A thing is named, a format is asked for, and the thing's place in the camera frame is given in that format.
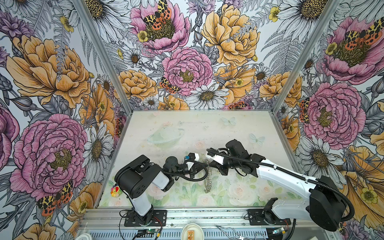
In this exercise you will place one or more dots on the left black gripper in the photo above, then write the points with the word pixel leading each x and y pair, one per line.
pixel 194 169

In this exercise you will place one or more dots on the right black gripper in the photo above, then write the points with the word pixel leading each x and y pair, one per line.
pixel 220 167

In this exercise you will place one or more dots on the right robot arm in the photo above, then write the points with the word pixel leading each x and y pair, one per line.
pixel 320 200

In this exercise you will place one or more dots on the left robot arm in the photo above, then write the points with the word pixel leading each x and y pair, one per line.
pixel 137 176

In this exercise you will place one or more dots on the white round dish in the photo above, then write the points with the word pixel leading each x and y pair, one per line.
pixel 192 232

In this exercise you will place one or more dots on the green circuit board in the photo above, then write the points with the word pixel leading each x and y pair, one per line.
pixel 149 233

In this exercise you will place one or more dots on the colourful toy at table edge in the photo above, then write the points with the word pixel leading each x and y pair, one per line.
pixel 116 191

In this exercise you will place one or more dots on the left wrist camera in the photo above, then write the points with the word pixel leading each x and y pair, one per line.
pixel 191 159

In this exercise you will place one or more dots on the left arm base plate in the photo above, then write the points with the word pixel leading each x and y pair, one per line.
pixel 154 218

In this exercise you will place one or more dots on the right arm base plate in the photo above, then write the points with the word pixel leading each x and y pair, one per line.
pixel 259 217

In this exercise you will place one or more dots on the aluminium front rail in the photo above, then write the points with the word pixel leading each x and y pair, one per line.
pixel 177 217

